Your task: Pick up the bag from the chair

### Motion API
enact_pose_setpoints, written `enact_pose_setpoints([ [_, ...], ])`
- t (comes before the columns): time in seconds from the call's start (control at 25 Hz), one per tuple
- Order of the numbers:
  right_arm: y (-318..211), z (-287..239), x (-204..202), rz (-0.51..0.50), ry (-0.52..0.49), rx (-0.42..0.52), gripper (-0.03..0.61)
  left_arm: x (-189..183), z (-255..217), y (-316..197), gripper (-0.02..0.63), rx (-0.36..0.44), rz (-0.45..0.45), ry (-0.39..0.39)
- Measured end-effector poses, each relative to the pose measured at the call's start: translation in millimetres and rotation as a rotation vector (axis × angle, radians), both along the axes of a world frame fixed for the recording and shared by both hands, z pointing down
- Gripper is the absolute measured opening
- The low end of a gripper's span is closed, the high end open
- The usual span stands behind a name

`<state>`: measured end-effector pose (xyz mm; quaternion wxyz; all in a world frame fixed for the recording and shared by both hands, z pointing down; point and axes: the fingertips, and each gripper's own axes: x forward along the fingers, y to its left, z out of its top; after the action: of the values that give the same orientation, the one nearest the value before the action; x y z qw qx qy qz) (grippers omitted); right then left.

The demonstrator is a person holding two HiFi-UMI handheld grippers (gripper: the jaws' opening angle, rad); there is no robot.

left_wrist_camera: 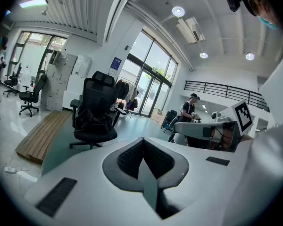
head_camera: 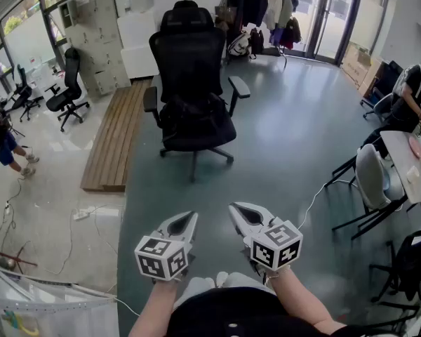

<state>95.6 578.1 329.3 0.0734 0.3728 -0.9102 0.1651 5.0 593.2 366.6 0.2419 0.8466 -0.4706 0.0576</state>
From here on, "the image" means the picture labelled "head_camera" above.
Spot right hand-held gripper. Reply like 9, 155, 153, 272
229, 201, 304, 277

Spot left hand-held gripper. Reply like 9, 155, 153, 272
134, 211, 199, 282

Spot black garment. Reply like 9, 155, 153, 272
159, 92, 229, 143

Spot black headrest office chair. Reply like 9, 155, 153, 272
142, 0, 251, 184

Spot person's left forearm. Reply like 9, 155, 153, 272
128, 278, 179, 337

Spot person's right forearm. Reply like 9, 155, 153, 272
266, 267, 347, 337

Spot grey shell chair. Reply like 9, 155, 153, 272
331, 143, 408, 240

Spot black mesh swivel chair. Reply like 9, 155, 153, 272
44, 46, 91, 133
6, 64, 43, 124

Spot person's light grey jeans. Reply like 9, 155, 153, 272
175, 271, 267, 309

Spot person's black shirt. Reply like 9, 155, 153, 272
166, 286, 376, 337

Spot white power strip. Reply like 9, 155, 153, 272
72, 207, 97, 222

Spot wooden slatted platform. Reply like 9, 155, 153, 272
79, 78, 154, 193

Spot white perforated rack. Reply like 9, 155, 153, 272
0, 260, 119, 337

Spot metal clothes rack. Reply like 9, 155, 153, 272
226, 0, 305, 70

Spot white table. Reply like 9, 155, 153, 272
379, 124, 421, 205

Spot red metal stand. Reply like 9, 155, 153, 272
0, 246, 38, 275

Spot pink plate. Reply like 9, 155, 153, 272
408, 136, 421, 159

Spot stack of cardboard boxes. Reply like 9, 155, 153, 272
341, 43, 384, 98

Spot grey metal locker cabinet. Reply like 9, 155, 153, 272
65, 0, 131, 100

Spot white desk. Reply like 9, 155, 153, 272
25, 56, 69, 98

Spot brown tote bag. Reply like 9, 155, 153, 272
214, 0, 238, 26

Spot grey-green hanging coat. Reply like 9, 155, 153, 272
276, 0, 296, 29

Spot white hanging coat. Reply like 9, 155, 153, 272
259, 0, 285, 32

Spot black hanging jacket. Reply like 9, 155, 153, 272
229, 0, 269, 35

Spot glass door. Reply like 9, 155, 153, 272
303, 0, 368, 66

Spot white cable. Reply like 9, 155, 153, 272
297, 178, 359, 230

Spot thin chain bracelet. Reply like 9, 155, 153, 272
266, 265, 291, 281

